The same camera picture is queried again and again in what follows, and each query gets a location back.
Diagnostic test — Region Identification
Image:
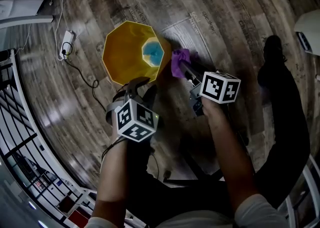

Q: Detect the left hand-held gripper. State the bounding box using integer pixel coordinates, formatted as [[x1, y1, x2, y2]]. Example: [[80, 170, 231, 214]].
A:
[[106, 77, 160, 143]]

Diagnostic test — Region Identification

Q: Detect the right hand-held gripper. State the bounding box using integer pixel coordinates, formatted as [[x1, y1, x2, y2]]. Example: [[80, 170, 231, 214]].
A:
[[181, 60, 242, 118]]

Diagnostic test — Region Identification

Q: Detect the purple cloth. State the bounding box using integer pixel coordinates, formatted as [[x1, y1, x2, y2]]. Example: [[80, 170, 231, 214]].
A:
[[171, 48, 192, 79]]

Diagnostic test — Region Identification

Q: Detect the yellow plastic bucket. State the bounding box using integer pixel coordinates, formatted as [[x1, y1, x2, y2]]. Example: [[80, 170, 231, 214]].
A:
[[101, 20, 173, 85]]

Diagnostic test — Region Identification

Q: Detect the person's left forearm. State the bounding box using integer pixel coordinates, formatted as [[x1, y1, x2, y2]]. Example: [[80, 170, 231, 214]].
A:
[[91, 134, 131, 222]]

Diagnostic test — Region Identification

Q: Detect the person's right forearm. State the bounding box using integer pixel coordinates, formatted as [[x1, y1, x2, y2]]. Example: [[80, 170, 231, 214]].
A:
[[201, 96, 259, 212]]

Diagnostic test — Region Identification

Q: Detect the blue crumpled wad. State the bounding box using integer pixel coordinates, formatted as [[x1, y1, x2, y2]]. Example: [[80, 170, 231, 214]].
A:
[[142, 41, 164, 66]]

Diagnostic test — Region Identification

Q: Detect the black wrist band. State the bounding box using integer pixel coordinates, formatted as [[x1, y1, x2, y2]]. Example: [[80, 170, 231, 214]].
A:
[[101, 135, 128, 162]]

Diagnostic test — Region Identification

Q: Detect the person's black right shoe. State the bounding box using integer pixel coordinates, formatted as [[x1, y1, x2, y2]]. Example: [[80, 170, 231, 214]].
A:
[[263, 35, 288, 64]]

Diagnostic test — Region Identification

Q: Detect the white power strip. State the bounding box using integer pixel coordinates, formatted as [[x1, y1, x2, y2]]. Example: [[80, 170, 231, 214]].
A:
[[59, 30, 75, 61]]

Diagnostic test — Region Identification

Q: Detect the person's right leg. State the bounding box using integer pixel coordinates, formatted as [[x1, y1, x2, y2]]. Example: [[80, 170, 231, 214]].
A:
[[256, 56, 311, 210]]

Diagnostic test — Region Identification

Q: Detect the cream pedal bin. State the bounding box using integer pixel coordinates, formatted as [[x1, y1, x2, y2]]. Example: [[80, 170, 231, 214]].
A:
[[293, 9, 320, 56]]

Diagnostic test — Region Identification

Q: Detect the black metal railing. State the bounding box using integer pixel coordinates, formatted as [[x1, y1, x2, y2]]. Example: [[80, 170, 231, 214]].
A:
[[0, 49, 101, 222]]

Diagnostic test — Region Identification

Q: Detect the dark red box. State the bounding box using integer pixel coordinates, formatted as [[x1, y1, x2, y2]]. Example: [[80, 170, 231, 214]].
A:
[[58, 195, 76, 214]]

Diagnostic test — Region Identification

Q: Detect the red board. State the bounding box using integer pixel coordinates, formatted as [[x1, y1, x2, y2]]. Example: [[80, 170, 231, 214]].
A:
[[67, 209, 89, 228]]

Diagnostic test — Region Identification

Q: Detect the person's white shirt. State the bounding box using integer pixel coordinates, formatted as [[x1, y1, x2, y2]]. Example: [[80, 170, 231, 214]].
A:
[[84, 193, 288, 228]]

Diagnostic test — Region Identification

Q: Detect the black power cable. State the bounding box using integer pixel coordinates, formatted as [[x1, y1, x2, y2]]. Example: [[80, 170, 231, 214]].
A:
[[61, 42, 108, 112]]

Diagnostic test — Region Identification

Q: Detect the white power cable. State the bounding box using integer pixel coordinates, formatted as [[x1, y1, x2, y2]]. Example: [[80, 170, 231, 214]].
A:
[[51, 0, 71, 47]]

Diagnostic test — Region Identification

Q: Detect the thin white cable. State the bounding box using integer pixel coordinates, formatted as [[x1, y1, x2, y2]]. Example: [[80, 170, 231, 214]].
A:
[[14, 23, 33, 52]]

